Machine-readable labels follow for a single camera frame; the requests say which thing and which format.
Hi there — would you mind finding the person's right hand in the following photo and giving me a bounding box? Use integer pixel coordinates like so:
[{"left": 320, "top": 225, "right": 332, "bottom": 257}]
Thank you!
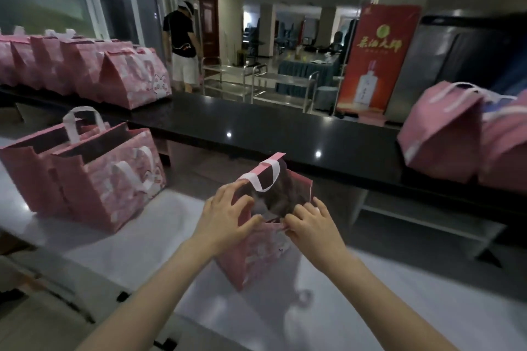
[{"left": 284, "top": 197, "right": 351, "bottom": 273}]

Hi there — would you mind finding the person's left hand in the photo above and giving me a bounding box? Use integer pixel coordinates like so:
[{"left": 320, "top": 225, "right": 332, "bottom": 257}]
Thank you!
[{"left": 194, "top": 180, "right": 264, "bottom": 257}]

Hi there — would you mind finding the pink cartoon tote bag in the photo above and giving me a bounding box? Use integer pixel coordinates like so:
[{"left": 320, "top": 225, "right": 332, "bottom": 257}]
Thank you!
[
  {"left": 216, "top": 152, "right": 314, "bottom": 292},
  {"left": 0, "top": 106, "right": 113, "bottom": 217},
  {"left": 397, "top": 81, "right": 488, "bottom": 184},
  {"left": 50, "top": 121, "right": 168, "bottom": 234},
  {"left": 477, "top": 89, "right": 527, "bottom": 196}
]

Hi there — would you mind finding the person's left forearm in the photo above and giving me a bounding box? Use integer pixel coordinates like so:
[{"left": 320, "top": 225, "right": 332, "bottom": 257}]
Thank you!
[{"left": 76, "top": 242, "right": 219, "bottom": 351}]

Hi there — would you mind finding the person's right forearm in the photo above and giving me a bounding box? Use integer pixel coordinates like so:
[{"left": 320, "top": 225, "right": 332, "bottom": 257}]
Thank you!
[{"left": 316, "top": 254, "right": 458, "bottom": 351}]

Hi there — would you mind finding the blue round stool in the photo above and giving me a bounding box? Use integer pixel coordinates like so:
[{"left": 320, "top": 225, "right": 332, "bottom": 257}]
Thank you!
[{"left": 314, "top": 85, "right": 337, "bottom": 111}]

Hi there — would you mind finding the white under-counter shelf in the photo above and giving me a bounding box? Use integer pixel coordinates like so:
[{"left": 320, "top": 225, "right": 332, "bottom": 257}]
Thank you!
[{"left": 357, "top": 189, "right": 508, "bottom": 259}]

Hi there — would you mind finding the steel trolley cart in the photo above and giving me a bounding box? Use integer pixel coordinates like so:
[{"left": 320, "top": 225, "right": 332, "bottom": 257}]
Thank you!
[
  {"left": 251, "top": 71, "right": 320, "bottom": 114},
  {"left": 201, "top": 56, "right": 269, "bottom": 103}
]

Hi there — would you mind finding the table with teal cloth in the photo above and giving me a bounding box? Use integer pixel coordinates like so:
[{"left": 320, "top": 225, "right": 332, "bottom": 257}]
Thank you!
[{"left": 275, "top": 52, "right": 343, "bottom": 95}]

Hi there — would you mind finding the red roll-up banner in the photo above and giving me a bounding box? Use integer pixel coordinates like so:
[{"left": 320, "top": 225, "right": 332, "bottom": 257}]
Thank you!
[{"left": 335, "top": 4, "right": 422, "bottom": 120}]

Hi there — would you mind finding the brown wooden door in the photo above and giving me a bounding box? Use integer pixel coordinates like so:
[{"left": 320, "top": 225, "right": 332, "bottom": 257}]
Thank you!
[{"left": 196, "top": 0, "right": 219, "bottom": 66}]

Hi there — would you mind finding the row of pink gift bags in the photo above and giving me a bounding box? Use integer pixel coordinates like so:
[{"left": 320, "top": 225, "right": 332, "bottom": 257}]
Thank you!
[{"left": 0, "top": 26, "right": 173, "bottom": 111}]

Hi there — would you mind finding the metal framed glass door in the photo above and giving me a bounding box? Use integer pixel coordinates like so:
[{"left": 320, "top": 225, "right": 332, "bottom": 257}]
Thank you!
[{"left": 82, "top": 0, "right": 166, "bottom": 60}]

